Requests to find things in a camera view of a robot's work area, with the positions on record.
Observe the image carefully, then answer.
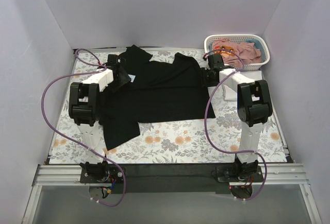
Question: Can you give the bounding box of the black t-shirt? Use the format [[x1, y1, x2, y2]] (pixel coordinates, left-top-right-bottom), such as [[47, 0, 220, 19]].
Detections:
[[99, 45, 215, 150]]

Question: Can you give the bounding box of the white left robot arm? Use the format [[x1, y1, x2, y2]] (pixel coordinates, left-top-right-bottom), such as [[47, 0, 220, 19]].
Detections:
[[69, 54, 130, 184]]

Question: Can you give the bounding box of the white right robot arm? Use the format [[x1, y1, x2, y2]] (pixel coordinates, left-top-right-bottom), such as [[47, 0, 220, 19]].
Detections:
[[202, 53, 273, 182]]

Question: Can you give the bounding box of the folded white t-shirt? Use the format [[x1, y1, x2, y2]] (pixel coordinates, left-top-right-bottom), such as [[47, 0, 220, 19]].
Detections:
[[220, 70, 262, 101]]

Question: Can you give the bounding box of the pink t-shirt with print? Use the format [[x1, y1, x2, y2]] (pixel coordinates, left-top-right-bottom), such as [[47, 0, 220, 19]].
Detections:
[[211, 39, 261, 68]]

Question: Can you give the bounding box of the white plastic laundry basket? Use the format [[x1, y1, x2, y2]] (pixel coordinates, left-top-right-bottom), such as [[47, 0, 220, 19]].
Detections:
[[204, 34, 270, 71]]

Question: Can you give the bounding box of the blue garment in basket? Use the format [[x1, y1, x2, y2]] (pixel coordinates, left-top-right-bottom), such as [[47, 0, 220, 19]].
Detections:
[[246, 39, 264, 63]]

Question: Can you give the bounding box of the floral patterned table mat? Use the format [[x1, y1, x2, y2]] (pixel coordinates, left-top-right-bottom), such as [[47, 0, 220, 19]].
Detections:
[[48, 48, 287, 164]]

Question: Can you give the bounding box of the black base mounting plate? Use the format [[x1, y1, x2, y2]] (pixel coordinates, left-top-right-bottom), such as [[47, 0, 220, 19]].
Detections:
[[80, 162, 265, 197]]

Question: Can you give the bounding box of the aluminium frame rail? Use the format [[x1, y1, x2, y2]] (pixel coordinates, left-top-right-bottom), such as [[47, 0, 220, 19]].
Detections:
[[23, 163, 322, 223]]

